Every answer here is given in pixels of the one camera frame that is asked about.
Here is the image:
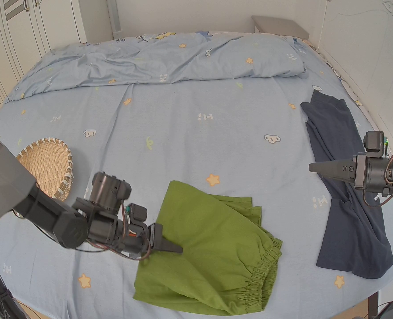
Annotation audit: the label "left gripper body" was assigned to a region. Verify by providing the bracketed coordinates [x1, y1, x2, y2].
[117, 223, 164, 256]

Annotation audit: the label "round woven basket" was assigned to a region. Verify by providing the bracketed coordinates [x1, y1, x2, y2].
[16, 138, 74, 202]

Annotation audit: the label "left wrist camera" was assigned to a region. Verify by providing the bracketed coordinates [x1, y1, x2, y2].
[126, 203, 148, 228]

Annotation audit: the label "pale blue quilt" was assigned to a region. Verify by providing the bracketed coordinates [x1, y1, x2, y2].
[4, 30, 311, 104]

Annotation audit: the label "green shorts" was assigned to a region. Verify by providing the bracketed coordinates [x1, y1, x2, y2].
[133, 180, 283, 316]

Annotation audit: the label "white wardrobe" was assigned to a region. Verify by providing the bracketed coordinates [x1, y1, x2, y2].
[0, 0, 87, 107]

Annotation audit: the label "grey bedside table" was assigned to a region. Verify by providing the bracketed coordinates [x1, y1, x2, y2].
[252, 15, 310, 41]

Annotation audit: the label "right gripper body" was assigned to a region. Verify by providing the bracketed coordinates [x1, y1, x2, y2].
[353, 154, 393, 192]

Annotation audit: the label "dark blue garment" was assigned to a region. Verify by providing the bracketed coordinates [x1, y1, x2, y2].
[300, 90, 393, 279]

